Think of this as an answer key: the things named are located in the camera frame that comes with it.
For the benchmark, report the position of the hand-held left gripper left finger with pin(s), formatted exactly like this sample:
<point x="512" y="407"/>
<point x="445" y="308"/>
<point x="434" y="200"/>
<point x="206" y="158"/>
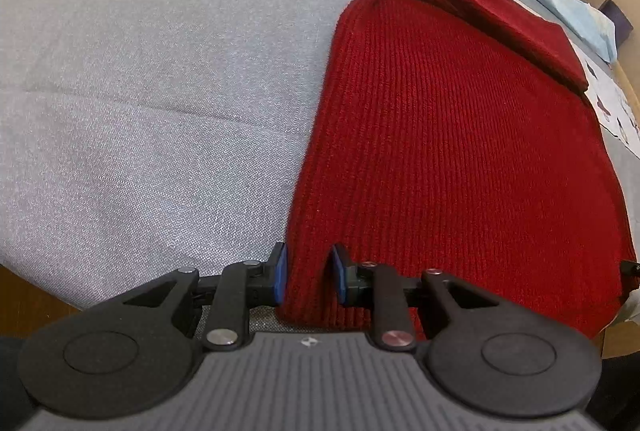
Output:
<point x="280" y="273"/>

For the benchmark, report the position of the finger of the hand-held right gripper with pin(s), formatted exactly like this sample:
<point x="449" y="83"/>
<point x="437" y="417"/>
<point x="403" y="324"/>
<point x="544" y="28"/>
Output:
<point x="632" y="269"/>

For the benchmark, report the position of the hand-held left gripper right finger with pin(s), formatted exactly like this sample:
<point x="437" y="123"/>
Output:
<point x="340" y="276"/>

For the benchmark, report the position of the red knit sweater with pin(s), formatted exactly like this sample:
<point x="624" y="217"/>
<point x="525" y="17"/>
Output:
<point x="450" y="136"/>

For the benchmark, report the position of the grey printed bed sheet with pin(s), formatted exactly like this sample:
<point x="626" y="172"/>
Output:
<point x="150" y="111"/>

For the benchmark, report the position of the purple bag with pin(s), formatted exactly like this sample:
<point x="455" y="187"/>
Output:
<point x="616" y="21"/>

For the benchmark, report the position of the wooden bed frame rail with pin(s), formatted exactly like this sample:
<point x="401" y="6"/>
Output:
<point x="631" y="83"/>

